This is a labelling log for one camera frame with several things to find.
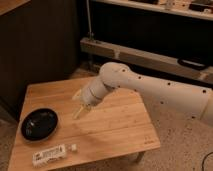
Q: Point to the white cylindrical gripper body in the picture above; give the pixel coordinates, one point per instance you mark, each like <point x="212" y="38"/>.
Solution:
<point x="94" y="92"/>

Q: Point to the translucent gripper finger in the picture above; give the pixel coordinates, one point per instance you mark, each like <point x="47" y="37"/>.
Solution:
<point x="77" y="95"/>
<point x="81" y="112"/>

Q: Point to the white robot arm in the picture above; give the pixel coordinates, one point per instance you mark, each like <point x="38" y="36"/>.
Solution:
<point x="191" y="99"/>

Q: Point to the black ceramic bowl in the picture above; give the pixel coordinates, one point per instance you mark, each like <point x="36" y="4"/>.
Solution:
<point x="39" y="124"/>

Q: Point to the wooden table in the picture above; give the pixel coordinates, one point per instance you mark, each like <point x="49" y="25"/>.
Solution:
<point x="120" y="125"/>

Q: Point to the metal vertical pipe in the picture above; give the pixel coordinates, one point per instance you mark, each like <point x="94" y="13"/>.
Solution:
<point x="90" y="32"/>

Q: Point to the wooden shelf with items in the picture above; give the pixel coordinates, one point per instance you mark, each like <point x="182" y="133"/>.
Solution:
<point x="175" y="7"/>

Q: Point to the black handle object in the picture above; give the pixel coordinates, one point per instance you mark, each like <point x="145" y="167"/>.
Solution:
<point x="192" y="65"/>

